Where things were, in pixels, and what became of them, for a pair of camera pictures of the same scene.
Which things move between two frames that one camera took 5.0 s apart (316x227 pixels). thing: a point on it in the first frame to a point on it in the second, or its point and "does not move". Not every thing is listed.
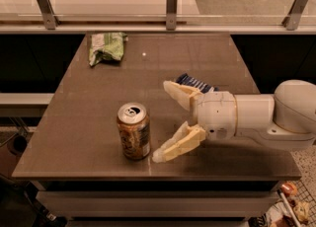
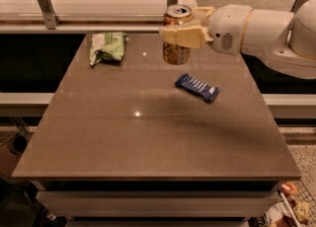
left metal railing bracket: [50, 20] does not move
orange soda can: [134, 128] to [176, 15]
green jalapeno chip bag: [106, 45] does not move
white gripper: [216, 114] to [227, 29]
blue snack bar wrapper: [192, 81] does not move
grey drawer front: [161, 203] does not move
